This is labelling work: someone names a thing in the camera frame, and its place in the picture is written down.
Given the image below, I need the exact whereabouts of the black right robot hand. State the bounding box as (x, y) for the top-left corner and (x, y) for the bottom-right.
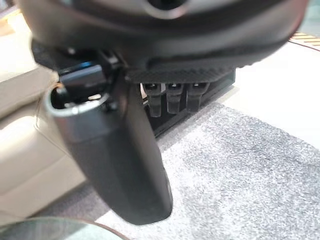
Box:
(14, 0), (310, 226)

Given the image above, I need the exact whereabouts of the round glass table top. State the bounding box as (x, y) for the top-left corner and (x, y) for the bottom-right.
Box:
(0, 216), (132, 240)

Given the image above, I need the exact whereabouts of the grey shaggy rug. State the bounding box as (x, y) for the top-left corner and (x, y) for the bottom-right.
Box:
(32, 101), (320, 240)

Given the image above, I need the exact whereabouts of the yellow black striped mat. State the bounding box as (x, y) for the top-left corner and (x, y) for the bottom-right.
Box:
(290, 31), (320, 47)

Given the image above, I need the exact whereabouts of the black low furniture frame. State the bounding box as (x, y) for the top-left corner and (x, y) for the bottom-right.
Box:
(138, 67), (237, 139)

